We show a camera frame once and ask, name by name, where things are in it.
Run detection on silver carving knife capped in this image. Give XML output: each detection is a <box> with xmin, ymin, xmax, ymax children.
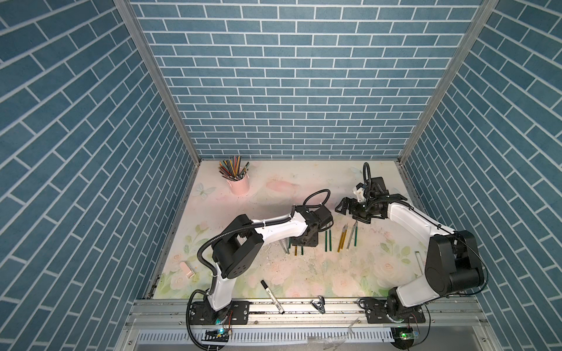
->
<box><xmin>346</xmin><ymin>221</ymin><xmax>358</xmax><ymax>250</ymax></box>

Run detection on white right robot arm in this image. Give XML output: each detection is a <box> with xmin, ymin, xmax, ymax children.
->
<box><xmin>335</xmin><ymin>177</ymin><xmax>487</xmax><ymax>310</ymax></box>

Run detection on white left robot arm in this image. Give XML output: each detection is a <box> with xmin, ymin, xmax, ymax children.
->
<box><xmin>197</xmin><ymin>205</ymin><xmax>333</xmax><ymax>312</ymax></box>

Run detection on silver carving knife leftmost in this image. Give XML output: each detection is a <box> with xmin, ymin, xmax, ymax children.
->
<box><xmin>280</xmin><ymin>239</ymin><xmax>290</xmax><ymax>254</ymax></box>

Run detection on green white marker pen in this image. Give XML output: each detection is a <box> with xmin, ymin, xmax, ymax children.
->
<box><xmin>414</xmin><ymin>251</ymin><xmax>424</xmax><ymax>274</ymax></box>

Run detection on pink metal pencil cup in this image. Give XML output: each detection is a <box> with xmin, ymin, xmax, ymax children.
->
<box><xmin>226</xmin><ymin>173</ymin><xmax>250</xmax><ymax>196</ymax></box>

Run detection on black binder clip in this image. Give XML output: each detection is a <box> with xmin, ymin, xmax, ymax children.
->
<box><xmin>310</xmin><ymin>295</ymin><xmax>326</xmax><ymax>314</ymax></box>

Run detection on black marker pen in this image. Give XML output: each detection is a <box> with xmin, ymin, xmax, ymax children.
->
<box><xmin>261</xmin><ymin>280</ymin><xmax>285</xmax><ymax>314</ymax></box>

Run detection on coloured pencils bundle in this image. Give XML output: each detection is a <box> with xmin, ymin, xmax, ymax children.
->
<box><xmin>218</xmin><ymin>156</ymin><xmax>250</xmax><ymax>181</ymax></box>

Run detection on pink eraser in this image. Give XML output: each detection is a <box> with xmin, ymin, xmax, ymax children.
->
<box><xmin>179</xmin><ymin>262</ymin><xmax>195</xmax><ymax>279</ymax></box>

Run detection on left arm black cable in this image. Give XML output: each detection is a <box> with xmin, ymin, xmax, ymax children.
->
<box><xmin>185</xmin><ymin>188</ymin><xmax>332</xmax><ymax>351</ymax></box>

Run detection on aluminium front rail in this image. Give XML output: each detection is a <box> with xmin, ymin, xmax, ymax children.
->
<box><xmin>113</xmin><ymin>297</ymin><xmax>501</xmax><ymax>351</ymax></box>

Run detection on aluminium corner frame post right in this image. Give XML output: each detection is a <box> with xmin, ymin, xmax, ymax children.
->
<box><xmin>398</xmin><ymin>0</ymin><xmax>501</xmax><ymax>165</ymax></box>

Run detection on aluminium corner frame post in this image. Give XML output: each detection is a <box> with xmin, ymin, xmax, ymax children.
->
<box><xmin>398</xmin><ymin>0</ymin><xmax>501</xmax><ymax>165</ymax></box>
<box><xmin>113</xmin><ymin>0</ymin><xmax>202</xmax><ymax>165</ymax></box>

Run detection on aluminium corner frame post left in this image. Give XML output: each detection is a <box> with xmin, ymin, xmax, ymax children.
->
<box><xmin>113</xmin><ymin>0</ymin><xmax>202</xmax><ymax>165</ymax></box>

